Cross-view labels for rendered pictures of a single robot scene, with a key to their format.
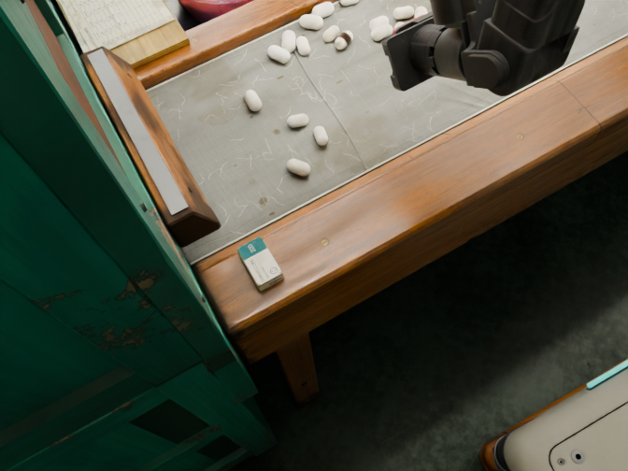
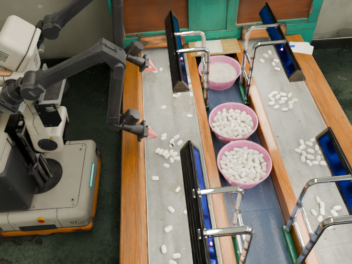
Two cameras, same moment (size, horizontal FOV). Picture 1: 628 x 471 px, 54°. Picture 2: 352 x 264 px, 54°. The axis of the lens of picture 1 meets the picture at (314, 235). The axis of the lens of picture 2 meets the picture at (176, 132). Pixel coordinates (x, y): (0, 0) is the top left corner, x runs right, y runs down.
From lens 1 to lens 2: 2.14 m
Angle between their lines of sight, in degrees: 54
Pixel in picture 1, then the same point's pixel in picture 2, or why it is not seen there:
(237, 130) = (166, 62)
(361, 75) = (166, 83)
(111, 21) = not seen: hidden behind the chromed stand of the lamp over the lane
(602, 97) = not seen: hidden behind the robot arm
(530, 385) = (109, 181)
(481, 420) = (109, 165)
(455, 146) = (135, 86)
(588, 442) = (81, 152)
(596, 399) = (88, 160)
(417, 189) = (130, 78)
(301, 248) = not seen: hidden behind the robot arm
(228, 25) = (192, 63)
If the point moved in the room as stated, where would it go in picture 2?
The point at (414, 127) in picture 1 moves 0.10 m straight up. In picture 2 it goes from (147, 86) to (145, 74)
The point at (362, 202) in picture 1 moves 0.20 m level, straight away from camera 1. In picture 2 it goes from (134, 70) to (161, 79)
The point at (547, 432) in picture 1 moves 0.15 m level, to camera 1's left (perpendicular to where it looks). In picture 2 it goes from (89, 146) to (99, 131)
